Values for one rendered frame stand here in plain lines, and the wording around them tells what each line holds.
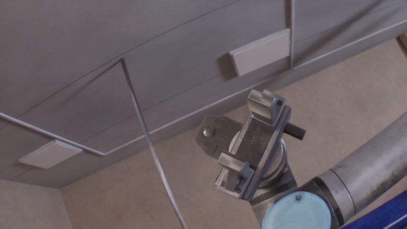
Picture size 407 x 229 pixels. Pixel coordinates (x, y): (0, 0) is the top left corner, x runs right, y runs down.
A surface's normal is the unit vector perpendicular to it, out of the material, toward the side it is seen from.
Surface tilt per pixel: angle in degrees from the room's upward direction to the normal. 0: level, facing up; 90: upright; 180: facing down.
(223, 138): 90
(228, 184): 125
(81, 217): 90
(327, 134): 90
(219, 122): 90
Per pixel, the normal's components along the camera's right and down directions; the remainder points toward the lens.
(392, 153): -0.15, -0.32
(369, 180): -0.01, -0.09
